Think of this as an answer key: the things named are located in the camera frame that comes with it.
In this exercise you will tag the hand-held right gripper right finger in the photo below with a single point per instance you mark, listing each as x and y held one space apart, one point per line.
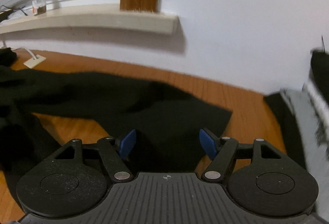
208 143

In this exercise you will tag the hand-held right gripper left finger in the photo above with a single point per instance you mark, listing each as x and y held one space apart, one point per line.
128 143

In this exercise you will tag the black garment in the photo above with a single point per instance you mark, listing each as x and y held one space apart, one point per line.
321 74
281 113
154 110

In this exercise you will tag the folded black garment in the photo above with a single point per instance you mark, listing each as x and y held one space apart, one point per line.
321 74
281 113

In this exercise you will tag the folded grey garment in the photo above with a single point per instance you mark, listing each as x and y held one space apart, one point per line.
305 116

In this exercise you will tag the beige window sill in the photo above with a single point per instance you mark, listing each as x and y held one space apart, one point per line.
102 20

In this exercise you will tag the glass jar with orange label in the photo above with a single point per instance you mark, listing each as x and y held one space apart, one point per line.
39 4

